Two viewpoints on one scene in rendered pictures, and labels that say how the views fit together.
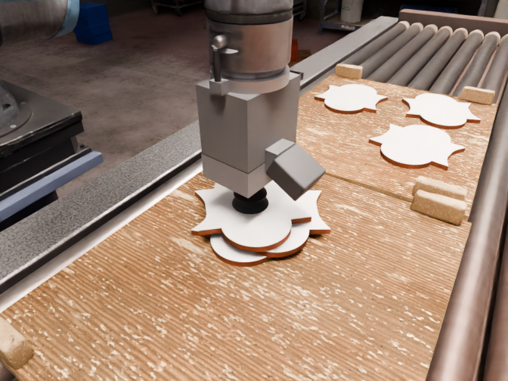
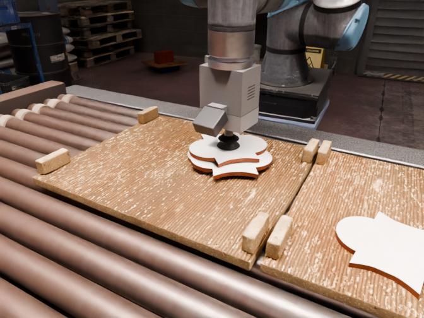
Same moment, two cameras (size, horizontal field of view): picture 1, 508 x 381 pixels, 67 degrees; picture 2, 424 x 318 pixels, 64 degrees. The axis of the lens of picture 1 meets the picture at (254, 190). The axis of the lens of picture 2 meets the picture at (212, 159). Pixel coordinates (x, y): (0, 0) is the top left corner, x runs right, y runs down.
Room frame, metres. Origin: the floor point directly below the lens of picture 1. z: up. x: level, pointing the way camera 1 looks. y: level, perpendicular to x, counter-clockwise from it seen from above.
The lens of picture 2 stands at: (0.29, -0.57, 1.24)
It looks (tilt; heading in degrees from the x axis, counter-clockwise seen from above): 28 degrees down; 86
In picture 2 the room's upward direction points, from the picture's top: straight up
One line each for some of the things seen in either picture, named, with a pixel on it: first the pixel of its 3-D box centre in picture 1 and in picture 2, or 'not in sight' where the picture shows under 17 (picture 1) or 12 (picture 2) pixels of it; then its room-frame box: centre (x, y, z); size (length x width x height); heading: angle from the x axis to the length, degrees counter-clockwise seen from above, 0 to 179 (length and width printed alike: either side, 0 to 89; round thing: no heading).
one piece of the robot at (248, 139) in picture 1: (265, 129); (221, 94); (0.34, -0.01, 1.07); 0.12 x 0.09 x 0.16; 51
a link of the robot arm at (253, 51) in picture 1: (247, 43); (229, 43); (0.36, 0.01, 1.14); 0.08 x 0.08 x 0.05
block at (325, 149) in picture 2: not in sight; (323, 152); (0.54, -0.01, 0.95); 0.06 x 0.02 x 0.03; 58
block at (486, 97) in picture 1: (477, 95); not in sight; (0.73, -0.44, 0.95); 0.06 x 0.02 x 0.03; 58
